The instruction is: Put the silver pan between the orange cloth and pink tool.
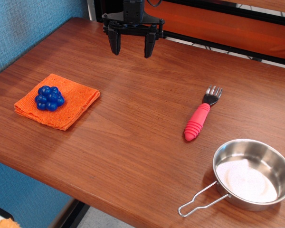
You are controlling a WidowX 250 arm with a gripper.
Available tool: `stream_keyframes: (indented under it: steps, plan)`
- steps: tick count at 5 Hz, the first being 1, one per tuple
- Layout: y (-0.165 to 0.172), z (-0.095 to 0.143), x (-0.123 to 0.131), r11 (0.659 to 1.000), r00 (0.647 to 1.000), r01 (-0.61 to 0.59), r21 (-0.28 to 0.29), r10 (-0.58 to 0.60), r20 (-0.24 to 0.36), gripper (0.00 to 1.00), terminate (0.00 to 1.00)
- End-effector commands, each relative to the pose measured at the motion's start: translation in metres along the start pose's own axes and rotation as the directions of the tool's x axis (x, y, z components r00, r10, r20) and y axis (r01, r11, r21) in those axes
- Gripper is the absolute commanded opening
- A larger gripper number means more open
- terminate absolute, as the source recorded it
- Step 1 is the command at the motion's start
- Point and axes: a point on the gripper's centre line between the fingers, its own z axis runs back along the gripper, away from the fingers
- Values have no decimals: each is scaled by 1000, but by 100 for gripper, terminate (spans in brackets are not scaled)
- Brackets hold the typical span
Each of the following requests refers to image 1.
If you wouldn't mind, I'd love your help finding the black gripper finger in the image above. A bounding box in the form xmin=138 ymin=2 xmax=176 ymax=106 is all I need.
xmin=108 ymin=28 xmax=121 ymax=55
xmin=144 ymin=33 xmax=156 ymax=58

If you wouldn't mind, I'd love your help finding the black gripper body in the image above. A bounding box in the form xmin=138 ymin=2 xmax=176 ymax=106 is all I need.
xmin=102 ymin=0 xmax=165 ymax=39

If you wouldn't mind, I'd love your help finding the silver metal pan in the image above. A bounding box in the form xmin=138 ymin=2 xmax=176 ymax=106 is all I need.
xmin=178 ymin=139 xmax=285 ymax=218

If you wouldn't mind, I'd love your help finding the orange folded cloth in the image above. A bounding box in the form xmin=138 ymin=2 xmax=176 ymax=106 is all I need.
xmin=14 ymin=74 xmax=100 ymax=131

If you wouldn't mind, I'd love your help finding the orange back panel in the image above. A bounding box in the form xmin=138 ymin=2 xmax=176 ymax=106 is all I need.
xmin=145 ymin=0 xmax=285 ymax=60

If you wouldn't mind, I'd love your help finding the blue grape cluster toy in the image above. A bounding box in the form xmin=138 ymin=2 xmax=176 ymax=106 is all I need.
xmin=35 ymin=85 xmax=65 ymax=112

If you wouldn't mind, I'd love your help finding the orange object bottom corner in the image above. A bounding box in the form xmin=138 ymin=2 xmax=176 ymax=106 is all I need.
xmin=0 ymin=218 xmax=20 ymax=228

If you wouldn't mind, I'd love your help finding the pink handled fork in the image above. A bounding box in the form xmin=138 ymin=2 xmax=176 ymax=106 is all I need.
xmin=184 ymin=85 xmax=223 ymax=141

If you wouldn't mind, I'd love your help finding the black metal frame rail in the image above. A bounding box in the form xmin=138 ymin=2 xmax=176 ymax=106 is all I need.
xmin=163 ymin=31 xmax=285 ymax=66

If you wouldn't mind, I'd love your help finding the table leg frame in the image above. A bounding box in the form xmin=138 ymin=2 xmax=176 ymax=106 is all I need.
xmin=48 ymin=198 xmax=90 ymax=228

